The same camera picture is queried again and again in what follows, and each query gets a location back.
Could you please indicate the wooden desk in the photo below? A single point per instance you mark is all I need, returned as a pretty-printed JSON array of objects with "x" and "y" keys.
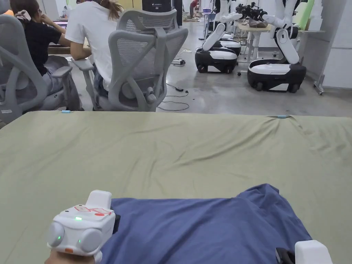
[{"x": 62, "y": 49}]

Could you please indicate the white power strip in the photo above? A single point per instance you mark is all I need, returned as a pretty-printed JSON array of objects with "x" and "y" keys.
[{"x": 179, "y": 62}]

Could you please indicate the white and black wheeled robot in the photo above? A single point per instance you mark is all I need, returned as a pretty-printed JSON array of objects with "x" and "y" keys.
[
  {"x": 231, "y": 41},
  {"x": 216, "y": 56},
  {"x": 277, "y": 66}
]

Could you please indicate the person's left hand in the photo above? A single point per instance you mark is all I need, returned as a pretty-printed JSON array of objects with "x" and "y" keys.
[{"x": 68, "y": 258}]

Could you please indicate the blue shirt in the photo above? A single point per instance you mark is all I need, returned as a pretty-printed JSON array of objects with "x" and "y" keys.
[{"x": 203, "y": 228}]

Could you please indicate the bed with pale green sheet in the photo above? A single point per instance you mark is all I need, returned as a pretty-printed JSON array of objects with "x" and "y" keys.
[{"x": 165, "y": 154}]

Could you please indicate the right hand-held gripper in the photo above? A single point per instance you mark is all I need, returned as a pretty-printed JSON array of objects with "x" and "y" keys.
[{"x": 312, "y": 253}]

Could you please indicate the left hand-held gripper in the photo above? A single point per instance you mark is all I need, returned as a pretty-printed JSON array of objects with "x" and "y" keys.
[{"x": 82, "y": 228}]

